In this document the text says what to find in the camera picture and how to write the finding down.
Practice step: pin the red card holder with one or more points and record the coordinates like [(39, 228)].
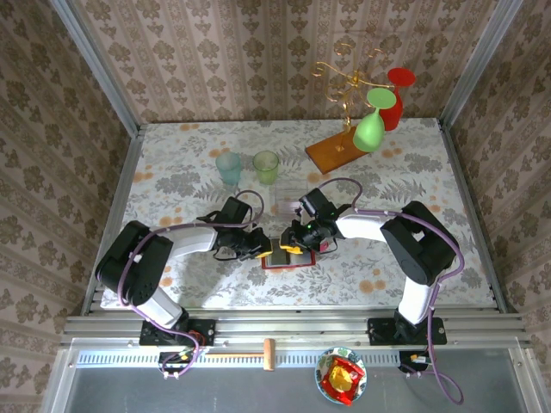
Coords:
[(301, 259)]

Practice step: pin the white VIP card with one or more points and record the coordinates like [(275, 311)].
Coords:
[(287, 208)]

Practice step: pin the clear plastic tray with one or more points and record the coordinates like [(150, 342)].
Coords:
[(286, 191)]

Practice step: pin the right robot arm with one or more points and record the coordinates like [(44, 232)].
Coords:
[(422, 249)]

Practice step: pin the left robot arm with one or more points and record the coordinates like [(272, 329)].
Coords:
[(142, 275)]

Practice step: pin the blue plastic cup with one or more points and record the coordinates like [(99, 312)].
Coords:
[(228, 170)]

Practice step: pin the green plastic cup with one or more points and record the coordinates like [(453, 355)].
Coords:
[(266, 168)]

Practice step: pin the wooden mallet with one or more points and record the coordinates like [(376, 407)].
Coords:
[(269, 355)]

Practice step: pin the slotted metal strip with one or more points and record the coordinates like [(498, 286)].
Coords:
[(297, 358)]

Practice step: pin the green wine glass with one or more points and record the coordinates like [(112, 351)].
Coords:
[(369, 133)]

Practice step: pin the patterned bowl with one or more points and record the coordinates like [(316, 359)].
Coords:
[(319, 374)]

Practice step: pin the red yellow snack packet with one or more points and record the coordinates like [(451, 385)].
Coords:
[(340, 378)]

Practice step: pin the red wine glass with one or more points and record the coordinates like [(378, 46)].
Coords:
[(394, 112)]

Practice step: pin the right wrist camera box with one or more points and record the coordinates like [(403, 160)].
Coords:
[(316, 203)]

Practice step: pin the aluminium mounting rail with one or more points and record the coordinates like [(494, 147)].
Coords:
[(292, 327)]

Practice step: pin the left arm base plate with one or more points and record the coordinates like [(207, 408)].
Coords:
[(202, 331)]

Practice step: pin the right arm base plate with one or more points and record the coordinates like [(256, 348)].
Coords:
[(379, 331)]

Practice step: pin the aluminium table side rail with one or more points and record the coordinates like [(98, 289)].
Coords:
[(464, 189), (121, 189)]

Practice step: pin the aluminium frame post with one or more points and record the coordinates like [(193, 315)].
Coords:
[(95, 64), (478, 64)]

